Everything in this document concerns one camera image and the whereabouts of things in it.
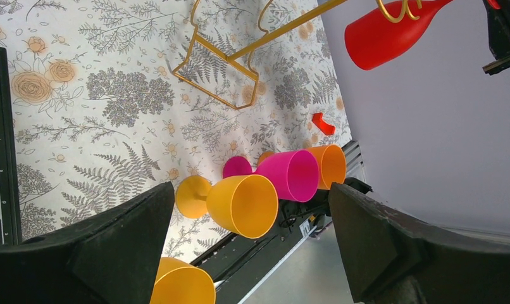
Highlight black white checkerboard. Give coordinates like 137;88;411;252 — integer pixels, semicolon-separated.
0;47;22;245

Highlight red plastic wine glass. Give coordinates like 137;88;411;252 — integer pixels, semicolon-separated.
344;1;450;70

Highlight yellow plastic wine glass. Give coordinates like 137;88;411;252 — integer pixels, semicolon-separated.
150;257;216;304

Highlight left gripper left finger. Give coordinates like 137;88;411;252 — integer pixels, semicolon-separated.
0;182;175;303

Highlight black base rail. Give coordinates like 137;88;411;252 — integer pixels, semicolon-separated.
191;141;372;303

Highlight orange plastic wine glass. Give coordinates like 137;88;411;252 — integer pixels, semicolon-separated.
306;144;347;190

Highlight red curved piece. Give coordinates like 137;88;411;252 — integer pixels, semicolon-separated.
311;112;336;136

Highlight magenta plastic wine glass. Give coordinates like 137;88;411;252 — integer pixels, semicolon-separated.
222;149;320;203

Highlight floral table mat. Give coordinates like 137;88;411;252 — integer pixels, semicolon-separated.
0;1;352;240

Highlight amber plastic wine glass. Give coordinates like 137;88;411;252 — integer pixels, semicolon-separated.
175;174;278;239

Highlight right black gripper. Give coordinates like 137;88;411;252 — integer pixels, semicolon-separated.
483;0;510;75

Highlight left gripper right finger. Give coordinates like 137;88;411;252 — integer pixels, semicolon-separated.
328;184;510;303

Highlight gold wire glass rack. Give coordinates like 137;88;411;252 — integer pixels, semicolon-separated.
171;0;423;111

